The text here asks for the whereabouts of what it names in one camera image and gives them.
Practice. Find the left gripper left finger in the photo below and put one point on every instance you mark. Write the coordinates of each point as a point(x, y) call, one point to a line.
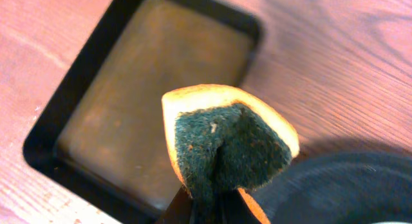
point(179, 211)

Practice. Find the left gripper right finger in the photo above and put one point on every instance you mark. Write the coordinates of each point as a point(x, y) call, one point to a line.
point(235, 210)

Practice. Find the orange green scrub sponge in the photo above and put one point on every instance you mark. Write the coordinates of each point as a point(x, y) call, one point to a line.
point(222, 139)

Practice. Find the black rectangular water tray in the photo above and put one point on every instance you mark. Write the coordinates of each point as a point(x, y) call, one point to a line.
point(101, 134)

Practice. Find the round black serving tray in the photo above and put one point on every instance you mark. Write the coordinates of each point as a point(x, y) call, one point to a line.
point(342, 188)

